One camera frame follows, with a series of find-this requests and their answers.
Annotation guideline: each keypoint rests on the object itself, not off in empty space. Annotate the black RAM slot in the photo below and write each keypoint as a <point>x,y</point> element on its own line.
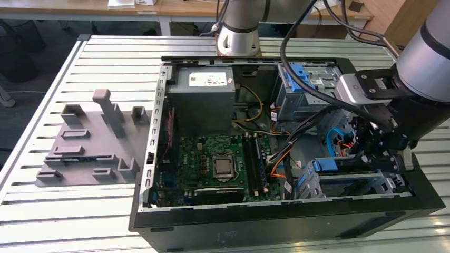
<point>250,163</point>

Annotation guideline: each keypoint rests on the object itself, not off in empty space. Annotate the hard disk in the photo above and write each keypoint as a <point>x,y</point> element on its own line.
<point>325,166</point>

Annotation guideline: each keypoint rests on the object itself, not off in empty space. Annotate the blue drive latch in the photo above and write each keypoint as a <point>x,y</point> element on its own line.
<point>301,79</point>

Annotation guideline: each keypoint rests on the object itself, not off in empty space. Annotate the metal disk bay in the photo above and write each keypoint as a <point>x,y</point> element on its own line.
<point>352,176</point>

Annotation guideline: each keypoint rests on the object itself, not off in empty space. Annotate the wooden desk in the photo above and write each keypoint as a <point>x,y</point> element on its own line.
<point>87,11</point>

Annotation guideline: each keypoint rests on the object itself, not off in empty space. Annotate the black open PC case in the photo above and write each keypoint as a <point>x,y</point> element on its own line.
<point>246,229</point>

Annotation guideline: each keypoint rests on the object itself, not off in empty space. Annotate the small black square object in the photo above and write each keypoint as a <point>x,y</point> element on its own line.
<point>356,6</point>

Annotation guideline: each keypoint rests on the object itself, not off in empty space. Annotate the white box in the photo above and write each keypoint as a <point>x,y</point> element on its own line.
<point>121,4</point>

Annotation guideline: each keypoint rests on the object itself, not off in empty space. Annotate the black graphics card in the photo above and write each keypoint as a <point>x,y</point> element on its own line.
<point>218,196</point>

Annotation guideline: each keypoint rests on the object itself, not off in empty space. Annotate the metal optical drive cage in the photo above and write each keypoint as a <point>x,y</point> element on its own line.
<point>291,105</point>

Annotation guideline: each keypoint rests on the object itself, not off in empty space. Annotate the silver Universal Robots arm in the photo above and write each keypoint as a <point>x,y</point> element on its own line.
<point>429,52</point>

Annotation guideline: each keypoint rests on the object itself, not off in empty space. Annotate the green motherboard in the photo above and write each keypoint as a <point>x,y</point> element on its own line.
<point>197,158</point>

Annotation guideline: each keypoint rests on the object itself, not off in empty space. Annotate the grey power supply unit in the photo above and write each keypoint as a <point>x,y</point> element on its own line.
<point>201,110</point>

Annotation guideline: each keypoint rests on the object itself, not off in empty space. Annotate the grey parts rack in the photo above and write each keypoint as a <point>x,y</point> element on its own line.
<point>95,142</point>

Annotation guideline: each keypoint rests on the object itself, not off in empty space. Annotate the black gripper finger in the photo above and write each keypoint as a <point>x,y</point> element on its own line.
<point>392,164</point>
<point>369,142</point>

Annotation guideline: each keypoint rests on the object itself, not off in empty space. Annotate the green RAM stick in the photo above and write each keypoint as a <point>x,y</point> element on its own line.
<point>79,159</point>

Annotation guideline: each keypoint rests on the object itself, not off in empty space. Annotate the silver CPU in socket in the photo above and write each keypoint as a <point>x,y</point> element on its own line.
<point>222,167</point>

